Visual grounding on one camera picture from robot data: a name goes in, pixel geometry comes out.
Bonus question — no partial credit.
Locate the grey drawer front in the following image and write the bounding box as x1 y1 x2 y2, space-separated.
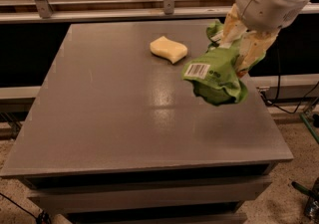
28 175 271 214

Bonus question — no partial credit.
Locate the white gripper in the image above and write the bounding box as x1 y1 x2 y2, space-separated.
220 0 310 78

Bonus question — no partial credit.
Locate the yellow sponge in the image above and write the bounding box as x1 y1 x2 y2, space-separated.
150 36 187 64

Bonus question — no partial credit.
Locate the black power cable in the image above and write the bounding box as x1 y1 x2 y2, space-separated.
262 40 319 114

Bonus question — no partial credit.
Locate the metal counter rail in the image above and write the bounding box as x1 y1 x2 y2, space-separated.
0 2 319 25

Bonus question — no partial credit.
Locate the black floor cable left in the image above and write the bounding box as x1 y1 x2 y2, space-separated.
0 192 52 224

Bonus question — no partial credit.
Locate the green rice chip bag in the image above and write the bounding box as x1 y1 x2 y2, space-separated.
181 20 248 106

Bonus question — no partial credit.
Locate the green floor tool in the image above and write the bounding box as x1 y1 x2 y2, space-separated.
292 178 319 224

